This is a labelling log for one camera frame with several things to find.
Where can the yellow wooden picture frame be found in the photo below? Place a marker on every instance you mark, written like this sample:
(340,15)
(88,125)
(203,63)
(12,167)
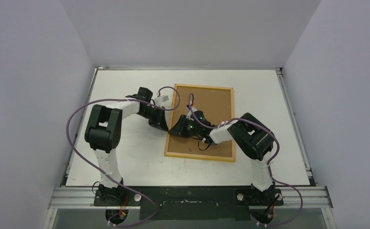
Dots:
(197,156)

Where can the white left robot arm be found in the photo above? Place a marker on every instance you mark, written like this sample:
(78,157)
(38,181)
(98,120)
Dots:
(103,133)

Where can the aluminium front rail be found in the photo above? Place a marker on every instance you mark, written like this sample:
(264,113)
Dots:
(83,198)

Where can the brown cardboard backing board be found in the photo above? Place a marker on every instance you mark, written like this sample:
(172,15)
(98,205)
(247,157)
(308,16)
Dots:
(216,101)

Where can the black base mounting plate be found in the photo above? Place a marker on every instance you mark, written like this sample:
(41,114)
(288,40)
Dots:
(190,203)

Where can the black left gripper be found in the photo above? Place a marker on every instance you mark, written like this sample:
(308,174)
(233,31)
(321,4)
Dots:
(160,122)

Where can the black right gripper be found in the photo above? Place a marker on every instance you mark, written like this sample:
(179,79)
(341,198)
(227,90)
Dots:
(184,127)

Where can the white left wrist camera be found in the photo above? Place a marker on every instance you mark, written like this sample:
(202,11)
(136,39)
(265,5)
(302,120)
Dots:
(163,101)

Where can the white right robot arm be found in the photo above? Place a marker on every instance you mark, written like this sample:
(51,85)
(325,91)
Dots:
(252,137)

